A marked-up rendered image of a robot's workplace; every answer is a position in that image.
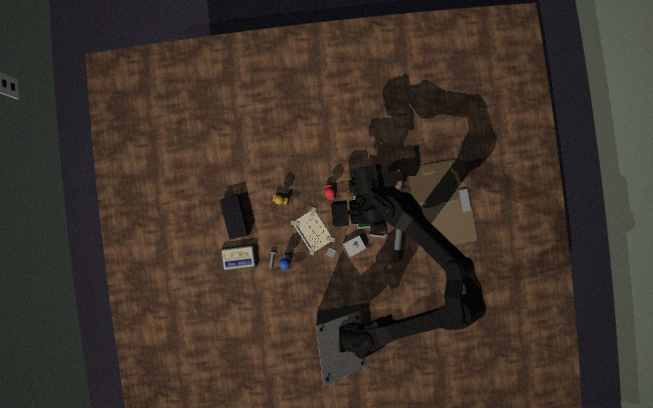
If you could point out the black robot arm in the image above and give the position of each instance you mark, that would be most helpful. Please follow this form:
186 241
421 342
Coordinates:
403 212

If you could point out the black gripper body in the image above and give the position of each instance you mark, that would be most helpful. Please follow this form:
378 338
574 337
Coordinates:
340 213

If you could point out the cream inspection card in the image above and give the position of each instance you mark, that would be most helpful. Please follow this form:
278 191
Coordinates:
312 230

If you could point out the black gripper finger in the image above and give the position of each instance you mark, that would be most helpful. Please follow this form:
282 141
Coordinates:
352 202

